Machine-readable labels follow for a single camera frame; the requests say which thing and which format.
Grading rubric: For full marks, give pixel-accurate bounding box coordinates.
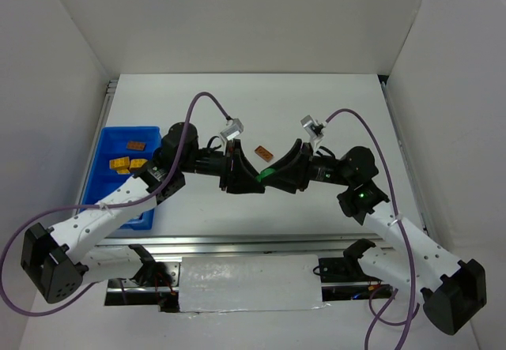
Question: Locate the green lego plate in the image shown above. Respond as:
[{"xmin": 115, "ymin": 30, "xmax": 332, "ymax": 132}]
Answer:
[{"xmin": 255, "ymin": 167, "xmax": 276, "ymax": 183}]

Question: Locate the brown lego plate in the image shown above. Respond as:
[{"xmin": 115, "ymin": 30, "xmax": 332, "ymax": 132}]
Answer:
[
  {"xmin": 126, "ymin": 141, "xmax": 146, "ymax": 152},
  {"xmin": 255, "ymin": 145, "xmax": 274, "ymax": 162}
]

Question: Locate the yellow oval lego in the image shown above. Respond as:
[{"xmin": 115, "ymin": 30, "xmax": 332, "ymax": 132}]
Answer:
[{"xmin": 129, "ymin": 158, "xmax": 148, "ymax": 171}]

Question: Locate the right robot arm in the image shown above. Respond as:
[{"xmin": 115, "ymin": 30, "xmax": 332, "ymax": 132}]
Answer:
[{"xmin": 257, "ymin": 140, "xmax": 487, "ymax": 335}]

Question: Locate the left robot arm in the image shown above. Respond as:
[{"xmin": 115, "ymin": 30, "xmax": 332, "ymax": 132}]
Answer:
[{"xmin": 21, "ymin": 119, "xmax": 265, "ymax": 304}]

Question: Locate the white foil panel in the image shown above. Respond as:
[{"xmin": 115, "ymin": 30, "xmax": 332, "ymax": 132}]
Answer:
[{"xmin": 179, "ymin": 254, "xmax": 324, "ymax": 313}]

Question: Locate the blue compartment bin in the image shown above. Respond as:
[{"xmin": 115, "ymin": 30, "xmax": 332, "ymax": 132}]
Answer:
[{"xmin": 81, "ymin": 126, "xmax": 161, "ymax": 205}]

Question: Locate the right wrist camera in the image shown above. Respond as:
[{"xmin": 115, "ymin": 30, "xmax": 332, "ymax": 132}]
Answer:
[{"xmin": 300, "ymin": 115, "xmax": 326, "ymax": 152}]

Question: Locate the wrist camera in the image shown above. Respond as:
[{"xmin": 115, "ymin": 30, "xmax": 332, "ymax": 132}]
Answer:
[
  {"xmin": 300, "ymin": 115, "xmax": 326, "ymax": 152},
  {"xmin": 218, "ymin": 118, "xmax": 244, "ymax": 145}
]

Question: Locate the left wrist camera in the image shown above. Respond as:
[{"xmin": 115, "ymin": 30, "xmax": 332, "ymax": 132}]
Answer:
[{"xmin": 218, "ymin": 118, "xmax": 244, "ymax": 145}]

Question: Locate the aluminium frame rail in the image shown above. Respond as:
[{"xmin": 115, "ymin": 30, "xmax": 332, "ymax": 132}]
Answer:
[{"xmin": 98, "ymin": 234, "xmax": 393, "ymax": 259}]

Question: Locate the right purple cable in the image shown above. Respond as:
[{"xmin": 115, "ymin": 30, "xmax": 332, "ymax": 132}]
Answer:
[{"xmin": 326, "ymin": 108, "xmax": 422, "ymax": 350}]

